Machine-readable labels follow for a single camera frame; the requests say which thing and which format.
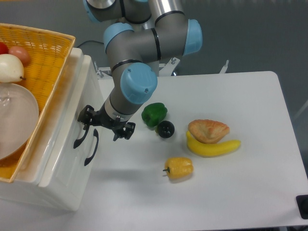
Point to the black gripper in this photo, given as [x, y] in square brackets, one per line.
[89, 117]

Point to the white drawer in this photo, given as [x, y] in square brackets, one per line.
[65, 176]
[77, 88]

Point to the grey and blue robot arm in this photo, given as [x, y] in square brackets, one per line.
[133, 83]

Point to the white drawer cabinet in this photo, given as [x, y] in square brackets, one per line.
[29, 193]

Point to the green bell pepper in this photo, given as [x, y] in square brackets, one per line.
[153, 114]

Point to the black round ball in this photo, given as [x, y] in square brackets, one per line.
[165, 129]

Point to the yellow bell pepper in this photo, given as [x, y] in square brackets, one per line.
[178, 167]

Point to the yellow woven basket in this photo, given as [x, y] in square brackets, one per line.
[49, 51]

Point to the yellow banana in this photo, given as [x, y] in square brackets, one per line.
[211, 150]

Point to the brown bread slice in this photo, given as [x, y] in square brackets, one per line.
[208, 131]

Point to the white pear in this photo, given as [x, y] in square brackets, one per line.
[11, 69]

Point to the red tomato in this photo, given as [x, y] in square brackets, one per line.
[3, 48]

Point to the black corner device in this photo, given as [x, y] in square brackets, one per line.
[302, 203]

